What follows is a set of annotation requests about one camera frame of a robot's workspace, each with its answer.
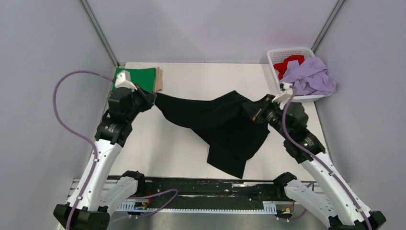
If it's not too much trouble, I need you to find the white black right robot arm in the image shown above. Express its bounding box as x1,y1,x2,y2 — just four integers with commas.
245,95,386,230

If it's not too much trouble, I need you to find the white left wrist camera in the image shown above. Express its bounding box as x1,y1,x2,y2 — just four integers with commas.
114,70,136,91

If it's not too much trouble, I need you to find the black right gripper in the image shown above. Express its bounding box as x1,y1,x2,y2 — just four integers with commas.
241,94,289,139

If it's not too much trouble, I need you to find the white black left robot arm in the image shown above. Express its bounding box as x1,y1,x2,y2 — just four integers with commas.
53,85,157,230

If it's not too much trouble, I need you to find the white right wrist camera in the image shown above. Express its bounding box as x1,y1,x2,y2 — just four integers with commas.
272,82,294,104

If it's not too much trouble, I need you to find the folded green t shirt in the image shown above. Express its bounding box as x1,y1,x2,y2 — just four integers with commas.
112,68,156,92

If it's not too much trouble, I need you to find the black t shirt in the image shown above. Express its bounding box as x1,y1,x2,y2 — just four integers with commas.
155,91,270,179

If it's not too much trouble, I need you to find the folded beige t shirt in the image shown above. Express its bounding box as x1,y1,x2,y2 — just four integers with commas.
154,67,163,92

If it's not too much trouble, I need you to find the white slotted cable duct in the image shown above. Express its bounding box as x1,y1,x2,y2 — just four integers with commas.
118,202,277,215

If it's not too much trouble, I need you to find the lavender t shirt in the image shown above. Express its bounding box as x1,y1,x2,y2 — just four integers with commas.
280,57,338,96

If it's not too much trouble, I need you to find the white plastic laundry basket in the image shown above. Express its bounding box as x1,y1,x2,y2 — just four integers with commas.
267,47,331,103

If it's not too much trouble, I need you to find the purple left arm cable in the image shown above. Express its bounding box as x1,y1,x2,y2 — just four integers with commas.
52,70,179,230

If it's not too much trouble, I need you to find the red t shirt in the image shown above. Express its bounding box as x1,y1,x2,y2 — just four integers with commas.
273,55,305,80

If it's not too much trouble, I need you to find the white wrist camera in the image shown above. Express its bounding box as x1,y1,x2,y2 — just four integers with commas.
272,82,294,104
114,70,136,91

